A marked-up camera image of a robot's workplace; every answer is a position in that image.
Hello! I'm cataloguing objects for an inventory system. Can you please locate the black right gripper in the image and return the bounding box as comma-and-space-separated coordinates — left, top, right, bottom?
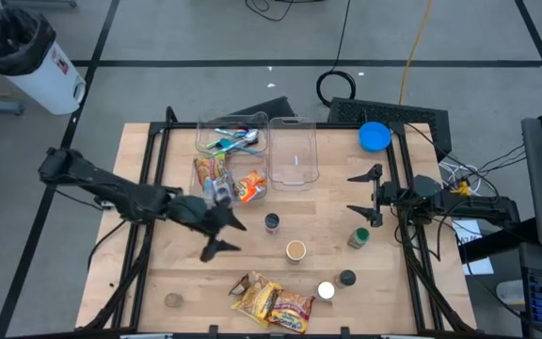
345, 163, 413, 228

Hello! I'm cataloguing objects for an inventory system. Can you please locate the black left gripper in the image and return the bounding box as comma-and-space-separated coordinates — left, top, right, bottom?
167, 194, 248, 264

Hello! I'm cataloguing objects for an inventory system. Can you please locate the green lid spice jar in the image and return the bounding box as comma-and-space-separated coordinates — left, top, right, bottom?
346, 227, 372, 250

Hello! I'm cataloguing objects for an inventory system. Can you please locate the silver blue snack packet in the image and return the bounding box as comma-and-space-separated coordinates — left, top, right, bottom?
203, 176, 235, 207

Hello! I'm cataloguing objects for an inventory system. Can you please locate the black lid spice jar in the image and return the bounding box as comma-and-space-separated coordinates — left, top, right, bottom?
334, 268, 358, 289
263, 212, 282, 235

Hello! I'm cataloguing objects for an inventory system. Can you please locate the brown taco seasoning packet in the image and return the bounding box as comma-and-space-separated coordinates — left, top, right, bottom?
228, 270, 266, 298

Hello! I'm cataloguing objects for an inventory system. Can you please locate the orange snack packet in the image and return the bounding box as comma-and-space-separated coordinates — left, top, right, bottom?
231, 169, 269, 204

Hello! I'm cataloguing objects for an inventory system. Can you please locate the ramen noodle packet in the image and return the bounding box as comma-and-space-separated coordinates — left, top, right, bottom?
265, 289, 315, 334
231, 280, 282, 329
193, 153, 229, 190

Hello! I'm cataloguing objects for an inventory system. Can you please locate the tan lid spice jar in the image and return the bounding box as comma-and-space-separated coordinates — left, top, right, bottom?
285, 239, 308, 265

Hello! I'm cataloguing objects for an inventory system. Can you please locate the small brown lid jar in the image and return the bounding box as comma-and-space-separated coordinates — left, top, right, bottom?
164, 291, 184, 310

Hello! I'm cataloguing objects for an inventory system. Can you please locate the teal plastic spoon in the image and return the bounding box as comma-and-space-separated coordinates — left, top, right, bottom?
217, 137, 263, 157

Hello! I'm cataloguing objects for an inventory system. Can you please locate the silver metal spoon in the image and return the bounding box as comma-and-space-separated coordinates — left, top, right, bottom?
232, 129, 260, 146

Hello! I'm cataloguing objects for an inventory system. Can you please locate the white lid spice jar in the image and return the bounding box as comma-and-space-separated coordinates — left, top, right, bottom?
314, 281, 337, 302

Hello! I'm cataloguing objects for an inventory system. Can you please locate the blue plastic bowl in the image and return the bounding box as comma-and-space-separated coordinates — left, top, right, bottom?
358, 121, 392, 153

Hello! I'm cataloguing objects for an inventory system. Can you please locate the clear plastic bin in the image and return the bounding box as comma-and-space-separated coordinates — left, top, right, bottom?
266, 116, 320, 192
194, 111, 270, 166
188, 157, 268, 207

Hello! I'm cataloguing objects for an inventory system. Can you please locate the white paper sheet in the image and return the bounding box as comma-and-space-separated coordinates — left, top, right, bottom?
452, 219, 494, 277

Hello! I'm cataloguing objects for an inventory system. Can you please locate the black flat box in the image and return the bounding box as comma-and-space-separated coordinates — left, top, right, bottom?
227, 96, 296, 119

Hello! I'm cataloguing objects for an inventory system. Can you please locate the black diagonal beam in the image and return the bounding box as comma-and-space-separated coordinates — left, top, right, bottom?
458, 218, 540, 265

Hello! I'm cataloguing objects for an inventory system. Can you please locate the grey computer mouse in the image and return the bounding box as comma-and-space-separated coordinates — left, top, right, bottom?
495, 280, 526, 307

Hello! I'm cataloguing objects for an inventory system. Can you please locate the white trash can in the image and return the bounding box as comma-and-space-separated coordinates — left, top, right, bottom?
5, 41, 88, 116

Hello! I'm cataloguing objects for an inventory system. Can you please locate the black trash bag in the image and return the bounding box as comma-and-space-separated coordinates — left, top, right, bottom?
0, 8, 57, 76

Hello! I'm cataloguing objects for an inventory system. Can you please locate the white cable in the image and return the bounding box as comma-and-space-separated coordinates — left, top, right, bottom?
438, 161, 485, 198

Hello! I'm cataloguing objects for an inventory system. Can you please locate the black table frame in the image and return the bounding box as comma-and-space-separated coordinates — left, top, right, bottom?
75, 105, 479, 339

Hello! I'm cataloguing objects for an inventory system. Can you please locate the coiled black cable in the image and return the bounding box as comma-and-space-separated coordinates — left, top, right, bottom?
315, 0, 358, 108

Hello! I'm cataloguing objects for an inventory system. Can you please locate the black floor cable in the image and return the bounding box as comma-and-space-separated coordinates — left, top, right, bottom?
86, 218, 129, 270
245, 0, 325, 23

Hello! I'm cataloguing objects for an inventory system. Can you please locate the yellow cable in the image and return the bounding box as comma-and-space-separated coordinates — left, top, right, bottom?
398, 0, 435, 105

